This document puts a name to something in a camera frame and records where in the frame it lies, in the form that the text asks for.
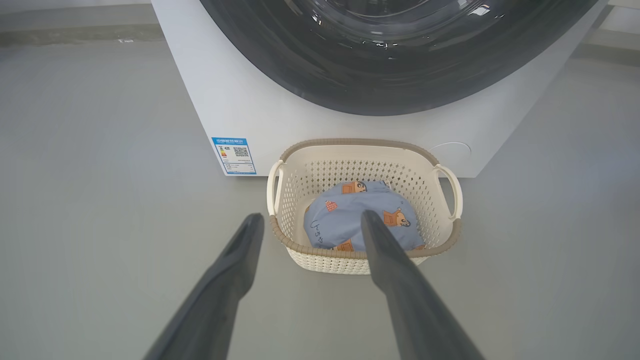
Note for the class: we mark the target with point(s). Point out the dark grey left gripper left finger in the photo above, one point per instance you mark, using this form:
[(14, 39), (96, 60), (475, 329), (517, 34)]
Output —
[(220, 300)]

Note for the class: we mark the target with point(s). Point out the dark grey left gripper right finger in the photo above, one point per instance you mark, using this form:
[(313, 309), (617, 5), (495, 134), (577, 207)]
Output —
[(405, 300)]

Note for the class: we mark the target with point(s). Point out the blue cartoon print garment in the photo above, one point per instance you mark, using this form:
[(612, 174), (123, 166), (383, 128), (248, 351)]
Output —
[(340, 215)]

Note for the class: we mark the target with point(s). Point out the black round glass washer door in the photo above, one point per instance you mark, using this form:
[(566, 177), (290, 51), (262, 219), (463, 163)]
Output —
[(350, 75)]

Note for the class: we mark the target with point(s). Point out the cream perforated laundry basket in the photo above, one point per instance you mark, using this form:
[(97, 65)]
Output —
[(320, 170)]

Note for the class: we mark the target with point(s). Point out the white washing machine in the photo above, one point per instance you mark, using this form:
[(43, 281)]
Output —
[(240, 100)]

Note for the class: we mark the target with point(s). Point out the blue energy label sticker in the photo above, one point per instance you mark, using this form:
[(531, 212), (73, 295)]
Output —
[(234, 156)]

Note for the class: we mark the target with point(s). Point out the round white filter cover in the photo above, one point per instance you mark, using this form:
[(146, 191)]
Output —
[(450, 152)]

